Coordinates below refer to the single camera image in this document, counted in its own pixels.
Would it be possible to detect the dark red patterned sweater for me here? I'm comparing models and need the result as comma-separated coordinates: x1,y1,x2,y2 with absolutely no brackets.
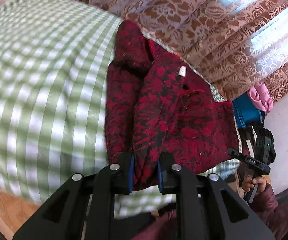
105,21,239,191

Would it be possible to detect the person's right hand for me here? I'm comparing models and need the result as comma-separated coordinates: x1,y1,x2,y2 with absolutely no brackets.
242,175,270,194

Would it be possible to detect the black bag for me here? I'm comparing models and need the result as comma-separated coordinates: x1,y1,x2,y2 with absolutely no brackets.
239,122,276,165

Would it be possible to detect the maroon jacket left sleeve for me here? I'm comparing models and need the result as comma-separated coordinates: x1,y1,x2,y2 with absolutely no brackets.
132,209,177,240

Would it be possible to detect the maroon jacket sleeve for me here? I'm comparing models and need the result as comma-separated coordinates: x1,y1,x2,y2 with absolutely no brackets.
249,184,288,239
132,209,177,240

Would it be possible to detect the blue folded cloth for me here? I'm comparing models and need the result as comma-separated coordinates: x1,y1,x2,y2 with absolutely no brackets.
232,93,264,129

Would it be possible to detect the maroon jacket right sleeve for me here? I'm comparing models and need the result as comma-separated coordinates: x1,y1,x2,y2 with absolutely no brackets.
249,184,288,239

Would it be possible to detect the pink cloth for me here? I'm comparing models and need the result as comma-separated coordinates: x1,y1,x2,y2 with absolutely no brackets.
247,82,274,113

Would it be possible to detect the brown floral curtain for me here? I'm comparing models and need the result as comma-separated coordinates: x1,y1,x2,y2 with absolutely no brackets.
78,0,288,101

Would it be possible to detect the green white checkered bedsheet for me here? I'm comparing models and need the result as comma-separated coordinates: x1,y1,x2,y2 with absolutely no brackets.
0,0,242,218

